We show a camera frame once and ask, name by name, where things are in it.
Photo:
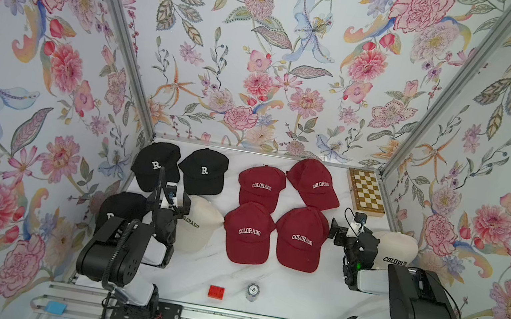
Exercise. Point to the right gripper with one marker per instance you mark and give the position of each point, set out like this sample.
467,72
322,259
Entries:
343,233

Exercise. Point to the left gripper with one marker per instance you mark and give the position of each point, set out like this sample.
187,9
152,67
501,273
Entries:
181,211

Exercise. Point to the red cap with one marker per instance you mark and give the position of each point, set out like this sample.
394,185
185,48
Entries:
248,231
301,234
314,183
261,185

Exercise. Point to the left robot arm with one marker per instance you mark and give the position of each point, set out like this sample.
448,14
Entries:
133,231

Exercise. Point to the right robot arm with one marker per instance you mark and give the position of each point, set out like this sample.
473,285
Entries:
412,293

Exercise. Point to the cream cap right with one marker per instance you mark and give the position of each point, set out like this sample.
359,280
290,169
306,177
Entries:
394,248

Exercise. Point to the cream cap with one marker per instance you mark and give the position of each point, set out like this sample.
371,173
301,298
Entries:
196,228
394,248

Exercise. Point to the black cap front left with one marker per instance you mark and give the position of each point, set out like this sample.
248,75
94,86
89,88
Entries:
126,205

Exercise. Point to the black cap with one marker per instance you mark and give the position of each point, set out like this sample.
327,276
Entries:
151,159
203,172
126,205

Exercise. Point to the black cap back left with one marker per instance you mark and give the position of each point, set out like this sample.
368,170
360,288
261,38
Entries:
151,159

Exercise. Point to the cream cap left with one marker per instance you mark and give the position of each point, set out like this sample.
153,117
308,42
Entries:
196,228

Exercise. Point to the wooden chess board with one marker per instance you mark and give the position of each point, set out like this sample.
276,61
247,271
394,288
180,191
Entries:
365,192

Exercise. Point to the black cap back middle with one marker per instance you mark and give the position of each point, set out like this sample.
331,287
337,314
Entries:
203,172

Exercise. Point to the red plastic block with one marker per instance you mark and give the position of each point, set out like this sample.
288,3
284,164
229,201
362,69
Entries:
216,292

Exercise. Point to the small glass jar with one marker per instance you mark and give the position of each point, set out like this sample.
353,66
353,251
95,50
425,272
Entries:
252,292

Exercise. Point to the blue sticky note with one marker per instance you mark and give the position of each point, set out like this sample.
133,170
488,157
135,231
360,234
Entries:
55,308

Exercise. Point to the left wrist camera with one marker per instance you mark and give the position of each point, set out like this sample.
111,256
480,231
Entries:
170,193

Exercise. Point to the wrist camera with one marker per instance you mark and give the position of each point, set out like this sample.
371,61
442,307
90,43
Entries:
170,193
359,220

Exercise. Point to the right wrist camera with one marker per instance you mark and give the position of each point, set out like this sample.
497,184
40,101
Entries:
359,220

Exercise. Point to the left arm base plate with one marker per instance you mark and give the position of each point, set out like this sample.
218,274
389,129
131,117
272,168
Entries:
160,310

